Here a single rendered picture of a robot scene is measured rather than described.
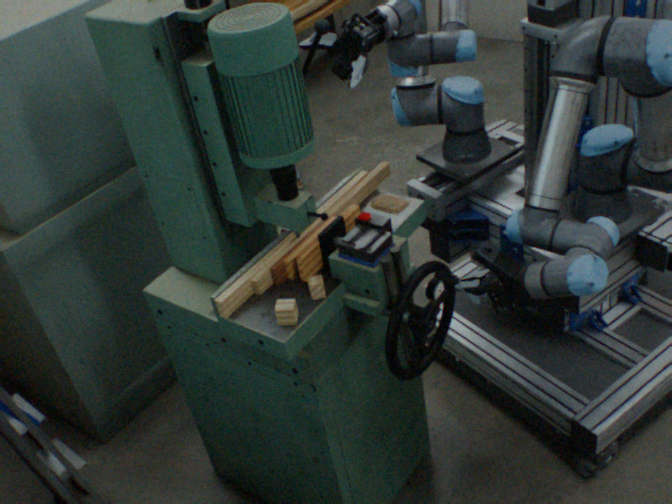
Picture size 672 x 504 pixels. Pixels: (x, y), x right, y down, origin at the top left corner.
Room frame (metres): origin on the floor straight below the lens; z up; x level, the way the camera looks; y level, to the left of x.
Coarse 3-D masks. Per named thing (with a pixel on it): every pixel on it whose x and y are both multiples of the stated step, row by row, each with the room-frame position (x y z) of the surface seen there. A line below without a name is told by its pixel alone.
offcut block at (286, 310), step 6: (282, 300) 1.30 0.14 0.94; (288, 300) 1.29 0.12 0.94; (294, 300) 1.29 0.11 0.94; (276, 306) 1.28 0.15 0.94; (282, 306) 1.28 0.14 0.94; (288, 306) 1.27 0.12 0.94; (294, 306) 1.28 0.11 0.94; (276, 312) 1.27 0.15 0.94; (282, 312) 1.26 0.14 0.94; (288, 312) 1.26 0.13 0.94; (294, 312) 1.27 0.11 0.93; (276, 318) 1.27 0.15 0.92; (282, 318) 1.26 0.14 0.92; (288, 318) 1.26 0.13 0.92; (294, 318) 1.26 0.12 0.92; (282, 324) 1.26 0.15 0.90; (288, 324) 1.26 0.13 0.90; (294, 324) 1.26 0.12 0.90
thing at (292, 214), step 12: (264, 192) 1.56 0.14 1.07; (276, 192) 1.55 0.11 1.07; (300, 192) 1.53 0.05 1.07; (264, 204) 1.53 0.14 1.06; (276, 204) 1.50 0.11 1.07; (288, 204) 1.49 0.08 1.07; (300, 204) 1.48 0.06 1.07; (312, 204) 1.50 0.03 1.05; (264, 216) 1.54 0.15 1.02; (276, 216) 1.51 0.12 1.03; (288, 216) 1.48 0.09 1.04; (300, 216) 1.47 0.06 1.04; (288, 228) 1.49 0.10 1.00; (300, 228) 1.46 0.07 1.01
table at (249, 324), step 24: (384, 192) 1.72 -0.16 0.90; (408, 216) 1.59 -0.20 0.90; (288, 288) 1.39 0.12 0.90; (336, 288) 1.36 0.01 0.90; (240, 312) 1.34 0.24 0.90; (264, 312) 1.32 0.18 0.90; (312, 312) 1.29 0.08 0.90; (240, 336) 1.30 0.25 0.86; (264, 336) 1.25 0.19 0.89; (288, 336) 1.22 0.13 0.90; (312, 336) 1.27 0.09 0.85; (288, 360) 1.21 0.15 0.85
